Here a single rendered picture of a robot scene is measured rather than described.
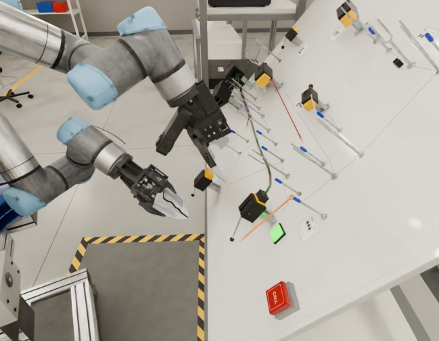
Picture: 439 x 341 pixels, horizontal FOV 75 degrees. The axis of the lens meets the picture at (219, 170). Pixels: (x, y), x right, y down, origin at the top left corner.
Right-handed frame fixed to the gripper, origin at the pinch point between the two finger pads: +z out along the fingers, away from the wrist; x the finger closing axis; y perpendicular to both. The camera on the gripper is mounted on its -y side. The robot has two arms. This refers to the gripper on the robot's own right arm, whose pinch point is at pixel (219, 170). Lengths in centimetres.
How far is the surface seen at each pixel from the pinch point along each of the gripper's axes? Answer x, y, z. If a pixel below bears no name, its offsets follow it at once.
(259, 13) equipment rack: 92, 42, -12
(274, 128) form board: 32.3, 19.2, 14.2
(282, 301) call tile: -23.7, 0.3, 19.3
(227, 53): 310, 38, 40
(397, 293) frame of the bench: -6, 28, 68
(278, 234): -7.1, 4.9, 19.8
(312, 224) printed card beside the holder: -11.3, 13.0, 17.1
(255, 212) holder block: -2.0, 2.4, 14.5
